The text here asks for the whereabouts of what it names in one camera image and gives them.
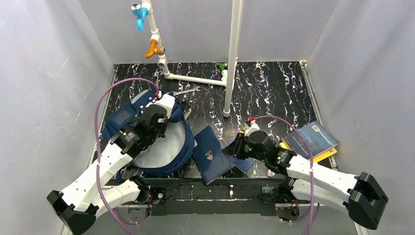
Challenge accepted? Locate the blue orange cover book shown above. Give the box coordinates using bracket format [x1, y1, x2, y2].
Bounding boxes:
[223, 150, 256, 173]

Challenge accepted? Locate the dark blue crest book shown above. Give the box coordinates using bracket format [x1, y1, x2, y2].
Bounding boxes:
[193, 125, 233, 185]

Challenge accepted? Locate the navy blue student backpack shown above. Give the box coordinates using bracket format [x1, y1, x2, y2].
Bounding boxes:
[102, 90, 196, 177]

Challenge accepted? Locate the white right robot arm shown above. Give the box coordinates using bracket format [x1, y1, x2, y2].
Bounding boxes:
[222, 130, 389, 230]

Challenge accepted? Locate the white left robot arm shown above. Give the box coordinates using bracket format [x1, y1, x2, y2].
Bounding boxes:
[46, 104, 171, 235]

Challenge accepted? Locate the pink highlighter pen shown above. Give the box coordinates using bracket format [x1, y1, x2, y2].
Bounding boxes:
[266, 168, 275, 178]

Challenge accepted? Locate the silver wrench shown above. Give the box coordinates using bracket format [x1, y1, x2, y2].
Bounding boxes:
[170, 86, 201, 96]

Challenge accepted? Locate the blue Nineteen Eighty-Four book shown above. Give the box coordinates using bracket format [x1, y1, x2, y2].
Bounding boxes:
[281, 120, 339, 160]

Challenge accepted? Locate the orange tap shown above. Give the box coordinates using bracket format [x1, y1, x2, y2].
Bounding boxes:
[144, 39, 165, 59]

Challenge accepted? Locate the yellow book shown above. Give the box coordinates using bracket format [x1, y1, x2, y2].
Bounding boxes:
[279, 142, 337, 163]

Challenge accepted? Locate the green tap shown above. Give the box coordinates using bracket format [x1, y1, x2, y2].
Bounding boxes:
[216, 62, 228, 71]

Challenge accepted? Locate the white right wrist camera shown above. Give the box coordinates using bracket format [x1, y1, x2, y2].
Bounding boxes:
[243, 117, 260, 136]

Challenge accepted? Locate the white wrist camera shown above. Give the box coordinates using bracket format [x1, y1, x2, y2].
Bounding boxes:
[243, 117, 260, 136]
[145, 94, 175, 118]

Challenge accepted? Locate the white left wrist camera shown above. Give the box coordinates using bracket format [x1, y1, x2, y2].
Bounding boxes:
[145, 94, 175, 118]

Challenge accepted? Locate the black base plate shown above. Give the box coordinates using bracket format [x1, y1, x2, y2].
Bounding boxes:
[98, 176, 299, 217]

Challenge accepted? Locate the white PVC pipe frame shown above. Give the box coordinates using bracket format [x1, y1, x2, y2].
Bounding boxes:
[139, 0, 244, 118]

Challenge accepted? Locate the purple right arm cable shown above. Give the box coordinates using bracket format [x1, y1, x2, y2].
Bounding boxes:
[253, 115, 320, 235]

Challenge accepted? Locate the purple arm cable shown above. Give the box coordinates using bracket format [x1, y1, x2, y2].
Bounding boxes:
[253, 115, 320, 235]
[94, 77, 160, 235]

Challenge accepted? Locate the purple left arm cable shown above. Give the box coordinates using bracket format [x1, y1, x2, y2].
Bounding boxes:
[94, 77, 160, 235]

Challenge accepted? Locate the aluminium frame rail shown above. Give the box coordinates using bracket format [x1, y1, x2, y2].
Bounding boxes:
[274, 60, 370, 235]

